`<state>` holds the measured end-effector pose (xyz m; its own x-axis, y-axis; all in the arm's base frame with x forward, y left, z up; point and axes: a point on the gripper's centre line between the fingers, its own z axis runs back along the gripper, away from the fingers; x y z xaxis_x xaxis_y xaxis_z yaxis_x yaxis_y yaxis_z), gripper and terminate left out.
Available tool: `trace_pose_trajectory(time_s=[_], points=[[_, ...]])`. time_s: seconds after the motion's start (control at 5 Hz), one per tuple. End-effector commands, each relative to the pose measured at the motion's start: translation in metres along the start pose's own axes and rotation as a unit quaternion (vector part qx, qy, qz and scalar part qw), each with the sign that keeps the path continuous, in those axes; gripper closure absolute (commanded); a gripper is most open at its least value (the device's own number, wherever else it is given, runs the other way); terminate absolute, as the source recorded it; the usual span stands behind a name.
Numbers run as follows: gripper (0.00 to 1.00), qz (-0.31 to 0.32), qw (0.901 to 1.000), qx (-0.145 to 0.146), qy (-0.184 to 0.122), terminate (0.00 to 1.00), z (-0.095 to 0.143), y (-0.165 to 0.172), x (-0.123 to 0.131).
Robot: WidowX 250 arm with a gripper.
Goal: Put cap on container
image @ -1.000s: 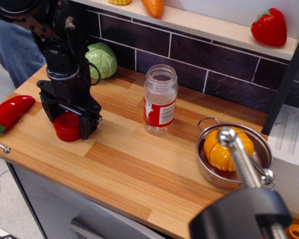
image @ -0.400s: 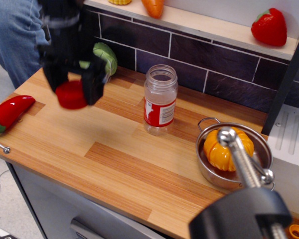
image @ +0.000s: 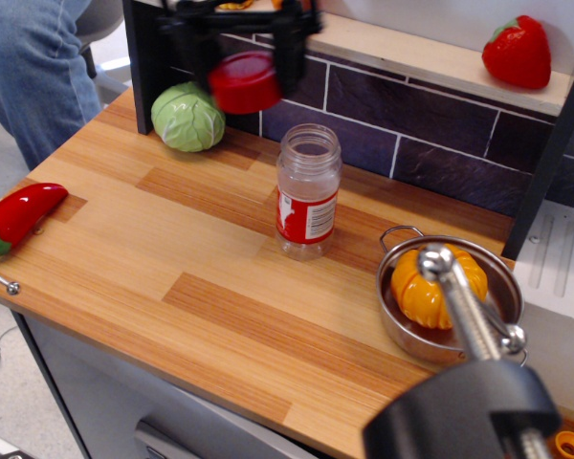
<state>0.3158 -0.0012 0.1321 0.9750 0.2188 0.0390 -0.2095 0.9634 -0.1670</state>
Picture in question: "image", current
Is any clear plastic spice jar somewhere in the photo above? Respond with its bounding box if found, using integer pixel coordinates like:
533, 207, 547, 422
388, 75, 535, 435
276, 123, 342, 261

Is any grey cabinet drawer handle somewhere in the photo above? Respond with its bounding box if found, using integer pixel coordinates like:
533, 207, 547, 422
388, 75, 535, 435
134, 421, 196, 459

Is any orange toy pumpkin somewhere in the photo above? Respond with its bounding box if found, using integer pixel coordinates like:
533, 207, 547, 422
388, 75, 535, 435
390, 244, 488, 330

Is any red plastic cap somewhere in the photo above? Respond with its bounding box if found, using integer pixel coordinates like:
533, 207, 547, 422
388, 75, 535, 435
208, 51, 282, 115

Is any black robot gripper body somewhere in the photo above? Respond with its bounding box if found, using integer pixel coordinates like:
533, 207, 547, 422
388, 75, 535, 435
158, 1, 322, 35

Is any wooden shelf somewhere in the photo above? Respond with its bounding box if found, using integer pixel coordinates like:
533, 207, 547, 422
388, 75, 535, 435
310, 0, 574, 116

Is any red toy strawberry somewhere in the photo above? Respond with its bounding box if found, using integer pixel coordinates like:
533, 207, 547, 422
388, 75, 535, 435
482, 15, 551, 90

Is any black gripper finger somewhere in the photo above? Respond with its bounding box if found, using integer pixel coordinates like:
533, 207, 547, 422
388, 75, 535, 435
170, 23, 223, 93
272, 21, 306, 96

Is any black metal clamp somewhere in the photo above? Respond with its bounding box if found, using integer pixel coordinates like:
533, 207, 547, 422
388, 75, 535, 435
363, 244, 562, 458

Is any steel pot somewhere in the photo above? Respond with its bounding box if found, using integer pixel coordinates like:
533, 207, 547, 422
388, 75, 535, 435
376, 226, 524, 364

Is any green toy cabbage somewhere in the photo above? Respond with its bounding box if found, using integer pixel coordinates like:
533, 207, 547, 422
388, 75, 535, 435
151, 82, 226, 152

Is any black shelf post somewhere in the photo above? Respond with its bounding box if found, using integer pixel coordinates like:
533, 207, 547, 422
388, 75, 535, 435
501, 79, 574, 260

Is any orange plastic ring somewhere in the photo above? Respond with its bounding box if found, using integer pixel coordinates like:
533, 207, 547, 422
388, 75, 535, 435
553, 429, 574, 459

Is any red toy chili pepper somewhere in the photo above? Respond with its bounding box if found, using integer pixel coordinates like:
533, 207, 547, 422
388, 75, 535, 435
0, 183, 69, 256

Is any white toy sink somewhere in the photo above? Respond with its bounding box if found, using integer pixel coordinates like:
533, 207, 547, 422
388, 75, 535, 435
515, 201, 574, 318

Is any yellow toy corn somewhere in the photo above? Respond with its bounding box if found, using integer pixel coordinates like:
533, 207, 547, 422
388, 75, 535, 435
218, 0, 254, 11

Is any person leg in jeans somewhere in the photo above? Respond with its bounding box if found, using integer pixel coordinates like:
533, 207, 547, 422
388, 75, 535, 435
0, 0, 101, 169

